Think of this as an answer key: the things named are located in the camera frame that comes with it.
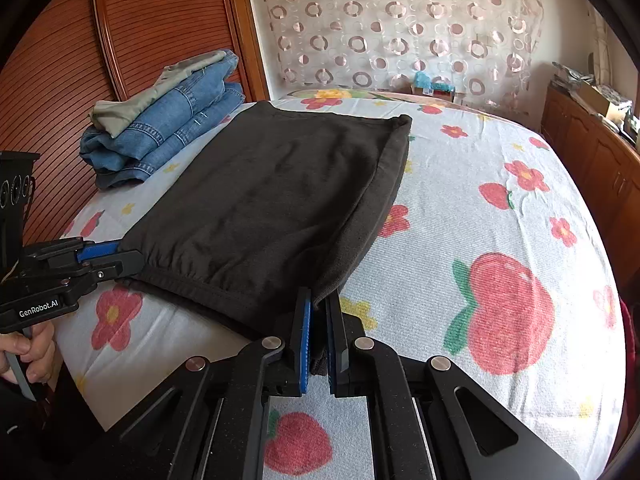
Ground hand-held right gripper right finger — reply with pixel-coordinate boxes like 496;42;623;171
325;292;581;480

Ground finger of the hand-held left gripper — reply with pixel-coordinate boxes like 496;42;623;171
60;249;146;288
27;236;126;268

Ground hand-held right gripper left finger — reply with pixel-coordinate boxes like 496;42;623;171
100;287;313;480

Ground black pants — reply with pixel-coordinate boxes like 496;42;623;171
117;100;413;377

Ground grey-green pants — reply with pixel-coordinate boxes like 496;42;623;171
90;50;226;138

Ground person's left hand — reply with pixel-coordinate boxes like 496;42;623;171
0;320;58;386

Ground blue jeans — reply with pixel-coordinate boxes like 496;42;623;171
80;50;246;191

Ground white fruit print bedsheet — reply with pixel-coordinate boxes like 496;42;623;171
55;97;628;480

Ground wooden slatted wardrobe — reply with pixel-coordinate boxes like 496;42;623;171
0;0;271;246

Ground pink floral blanket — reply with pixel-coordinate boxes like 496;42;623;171
277;87;501;117

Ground small cardboard box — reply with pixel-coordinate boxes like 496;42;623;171
410;82;456;104

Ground red cloth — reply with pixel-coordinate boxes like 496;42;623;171
620;295;640;361

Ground long wooden cabinet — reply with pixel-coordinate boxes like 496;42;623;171
540;82;640;281

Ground sheer circle pattern curtain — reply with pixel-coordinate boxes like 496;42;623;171
257;0;546;106

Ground open cardboard box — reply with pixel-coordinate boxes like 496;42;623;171
575;80;613;116

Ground stack of papers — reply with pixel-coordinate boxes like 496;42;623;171
552;60;596;86

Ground patterned fabric box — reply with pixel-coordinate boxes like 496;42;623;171
597;85;632;111

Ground patterned window curtain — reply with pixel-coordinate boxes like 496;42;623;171
585;7;613;86

